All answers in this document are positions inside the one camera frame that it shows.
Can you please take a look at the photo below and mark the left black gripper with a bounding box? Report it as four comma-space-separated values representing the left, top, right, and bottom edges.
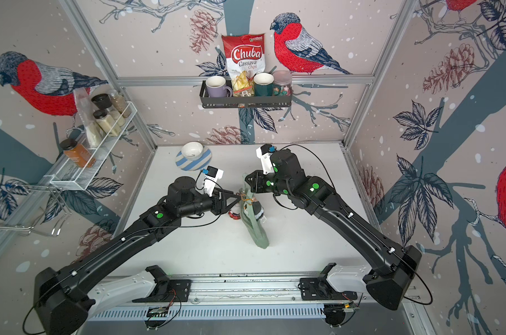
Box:
178, 186, 242, 219

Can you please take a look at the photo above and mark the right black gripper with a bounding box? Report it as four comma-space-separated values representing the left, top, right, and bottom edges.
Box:
242, 169, 293, 198

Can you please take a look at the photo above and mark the green corduroy bag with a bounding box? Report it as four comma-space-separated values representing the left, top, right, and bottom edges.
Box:
240, 184, 270, 249

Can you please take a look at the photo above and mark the red white bear charm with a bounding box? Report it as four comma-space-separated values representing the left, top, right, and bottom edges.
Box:
228, 210, 241, 220

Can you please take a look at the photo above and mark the dark plush doll keychain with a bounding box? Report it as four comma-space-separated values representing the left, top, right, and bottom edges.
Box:
252, 201, 267, 223

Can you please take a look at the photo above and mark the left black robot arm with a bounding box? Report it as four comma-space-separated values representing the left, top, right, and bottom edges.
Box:
32, 177, 239, 334

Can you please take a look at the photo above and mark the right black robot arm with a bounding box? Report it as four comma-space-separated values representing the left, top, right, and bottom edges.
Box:
245, 145, 422, 311

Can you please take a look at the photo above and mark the red Chuba chips bag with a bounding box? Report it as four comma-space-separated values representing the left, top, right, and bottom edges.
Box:
222, 34, 265, 97

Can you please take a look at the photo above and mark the clear plastic zip bag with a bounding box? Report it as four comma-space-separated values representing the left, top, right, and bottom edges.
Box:
73, 88, 105, 149

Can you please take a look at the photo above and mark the blue striped saucer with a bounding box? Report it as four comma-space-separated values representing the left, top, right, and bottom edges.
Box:
175, 147, 212, 171

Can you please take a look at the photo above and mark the white small bowl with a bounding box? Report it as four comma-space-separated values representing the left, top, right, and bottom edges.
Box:
181, 142, 204, 160

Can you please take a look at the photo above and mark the green mug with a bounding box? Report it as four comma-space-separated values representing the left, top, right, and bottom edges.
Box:
254, 73, 274, 96

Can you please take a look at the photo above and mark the pink lidded candy jar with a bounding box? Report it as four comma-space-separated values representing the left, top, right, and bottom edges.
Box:
272, 70, 292, 96

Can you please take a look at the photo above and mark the purple mug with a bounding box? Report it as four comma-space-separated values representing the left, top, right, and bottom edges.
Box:
205, 75, 233, 98

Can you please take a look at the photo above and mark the beige spice jar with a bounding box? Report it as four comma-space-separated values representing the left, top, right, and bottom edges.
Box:
93, 109, 120, 137

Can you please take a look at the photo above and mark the far brown spice jar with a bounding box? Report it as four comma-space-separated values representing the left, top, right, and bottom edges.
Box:
108, 91, 131, 119

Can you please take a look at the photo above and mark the orange spice bottle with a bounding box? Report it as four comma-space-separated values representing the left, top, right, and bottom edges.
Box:
60, 138, 96, 168

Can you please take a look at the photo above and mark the black lid spice jar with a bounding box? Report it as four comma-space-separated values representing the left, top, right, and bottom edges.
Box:
91, 94, 126, 127

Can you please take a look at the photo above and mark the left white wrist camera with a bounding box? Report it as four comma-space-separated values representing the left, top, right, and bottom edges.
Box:
202, 166, 224, 197

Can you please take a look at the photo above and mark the dark metal wall shelf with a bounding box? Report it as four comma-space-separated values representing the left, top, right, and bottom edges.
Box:
199, 80, 293, 108

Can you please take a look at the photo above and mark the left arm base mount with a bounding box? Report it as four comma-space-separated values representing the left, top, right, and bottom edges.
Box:
133, 265, 192, 303

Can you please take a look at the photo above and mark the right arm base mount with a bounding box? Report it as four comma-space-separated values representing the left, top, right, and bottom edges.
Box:
298, 262, 358, 301

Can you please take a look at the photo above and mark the white wire spice rack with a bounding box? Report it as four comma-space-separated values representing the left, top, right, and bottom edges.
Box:
50, 101, 138, 191

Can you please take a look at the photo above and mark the metal wire hook rack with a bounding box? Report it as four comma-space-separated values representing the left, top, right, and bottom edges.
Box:
0, 182, 72, 237

